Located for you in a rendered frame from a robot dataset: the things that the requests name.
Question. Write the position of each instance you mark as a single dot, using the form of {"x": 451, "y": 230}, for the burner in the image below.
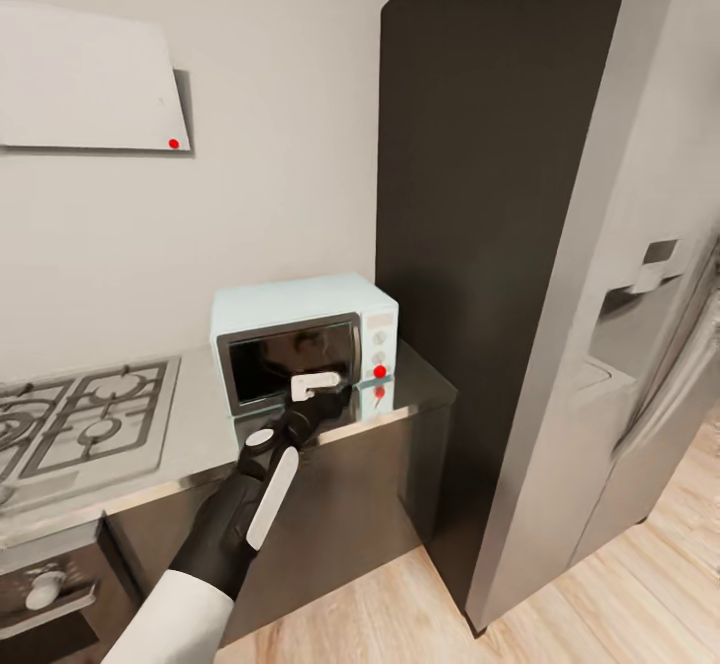
{"x": 66, "y": 435}

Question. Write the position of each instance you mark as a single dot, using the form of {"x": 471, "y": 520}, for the range hood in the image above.
{"x": 79, "y": 79}

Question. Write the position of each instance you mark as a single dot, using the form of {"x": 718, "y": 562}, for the oven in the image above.
{"x": 66, "y": 598}

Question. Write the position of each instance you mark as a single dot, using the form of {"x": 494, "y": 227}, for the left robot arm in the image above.
{"x": 185, "y": 616}

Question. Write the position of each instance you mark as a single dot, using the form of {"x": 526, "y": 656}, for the microwave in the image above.
{"x": 264, "y": 335}

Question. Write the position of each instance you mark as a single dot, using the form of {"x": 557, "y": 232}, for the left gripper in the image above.
{"x": 326, "y": 406}

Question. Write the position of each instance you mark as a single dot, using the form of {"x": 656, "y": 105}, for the fridge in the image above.
{"x": 548, "y": 220}

